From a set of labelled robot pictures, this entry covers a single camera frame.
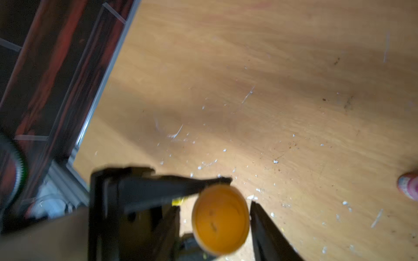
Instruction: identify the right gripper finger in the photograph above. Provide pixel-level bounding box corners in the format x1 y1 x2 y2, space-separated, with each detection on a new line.
250 201 303 261

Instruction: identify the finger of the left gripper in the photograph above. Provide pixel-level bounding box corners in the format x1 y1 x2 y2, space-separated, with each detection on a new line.
118 176 233 214

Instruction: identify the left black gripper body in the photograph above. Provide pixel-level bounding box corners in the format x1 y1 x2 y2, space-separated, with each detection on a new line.
88 167 180 261

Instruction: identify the yellow paint jar front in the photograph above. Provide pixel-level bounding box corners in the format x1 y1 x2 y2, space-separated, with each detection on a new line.
192 184 250 257

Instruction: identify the magenta paint jar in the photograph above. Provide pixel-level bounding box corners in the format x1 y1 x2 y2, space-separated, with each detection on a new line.
397 171 418 201

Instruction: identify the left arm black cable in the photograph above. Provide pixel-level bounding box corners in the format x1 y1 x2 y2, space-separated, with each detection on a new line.
0 133 29 209

